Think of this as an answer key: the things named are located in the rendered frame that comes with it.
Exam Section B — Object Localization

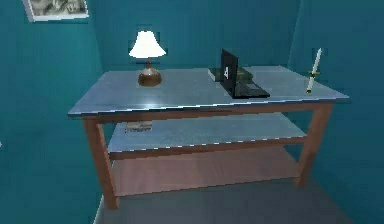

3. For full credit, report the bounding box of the black open laptop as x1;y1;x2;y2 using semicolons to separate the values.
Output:
220;48;271;100

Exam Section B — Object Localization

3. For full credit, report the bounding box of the white framed wall picture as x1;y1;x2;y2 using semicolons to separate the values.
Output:
21;0;90;23

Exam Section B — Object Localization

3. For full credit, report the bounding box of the brown table lamp white shade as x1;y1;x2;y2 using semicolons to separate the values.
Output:
128;30;167;88

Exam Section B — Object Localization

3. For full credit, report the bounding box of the wooden table with glass top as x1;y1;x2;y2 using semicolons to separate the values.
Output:
67;65;351;211

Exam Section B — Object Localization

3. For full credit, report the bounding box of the pale grey newspaper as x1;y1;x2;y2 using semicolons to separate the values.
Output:
124;121;154;134

